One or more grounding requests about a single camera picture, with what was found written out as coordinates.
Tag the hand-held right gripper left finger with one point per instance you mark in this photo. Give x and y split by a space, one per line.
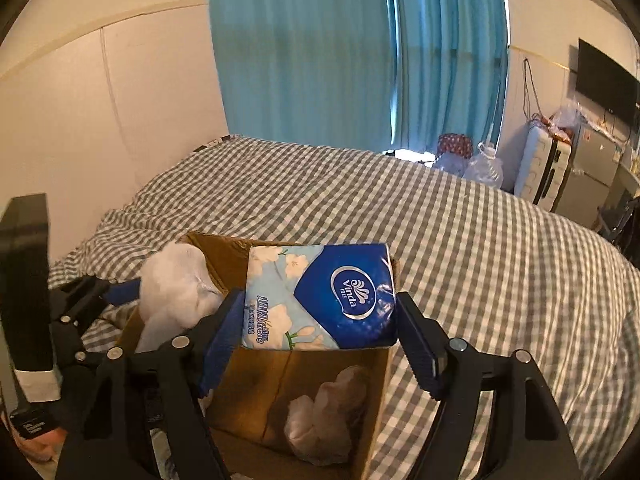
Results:
220 347

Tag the silver refrigerator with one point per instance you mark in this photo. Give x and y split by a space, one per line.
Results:
587 175

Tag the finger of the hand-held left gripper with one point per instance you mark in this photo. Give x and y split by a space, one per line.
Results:
80 352
122 293

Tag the blue floral tissue pack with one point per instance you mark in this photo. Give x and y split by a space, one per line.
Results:
320 295

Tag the patterned lidded jar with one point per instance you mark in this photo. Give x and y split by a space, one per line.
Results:
454 152

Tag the beige crumpled bag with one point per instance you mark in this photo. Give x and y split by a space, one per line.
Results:
325 420

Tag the grey checkered bed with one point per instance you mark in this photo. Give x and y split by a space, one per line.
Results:
450 240

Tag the dark chair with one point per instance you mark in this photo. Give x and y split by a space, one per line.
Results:
614 217

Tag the white suitcase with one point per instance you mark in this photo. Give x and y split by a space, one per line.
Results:
542 170

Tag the wide blue curtain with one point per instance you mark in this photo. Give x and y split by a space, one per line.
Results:
300 50

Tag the black wall television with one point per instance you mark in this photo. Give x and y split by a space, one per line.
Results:
607 80

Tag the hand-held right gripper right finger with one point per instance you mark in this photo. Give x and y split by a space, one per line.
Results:
419 347

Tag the pink cloth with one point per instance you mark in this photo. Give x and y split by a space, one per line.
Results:
35 447

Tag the narrow blue curtain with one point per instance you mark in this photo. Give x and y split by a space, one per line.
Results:
445 50

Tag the clear plastic bag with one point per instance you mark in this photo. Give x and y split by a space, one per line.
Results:
562 120

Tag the brown cardboard box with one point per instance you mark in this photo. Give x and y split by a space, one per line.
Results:
260 395

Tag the white plastic bag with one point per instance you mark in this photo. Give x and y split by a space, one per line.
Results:
172 287

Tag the clear water jug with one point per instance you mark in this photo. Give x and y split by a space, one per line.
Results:
484 167

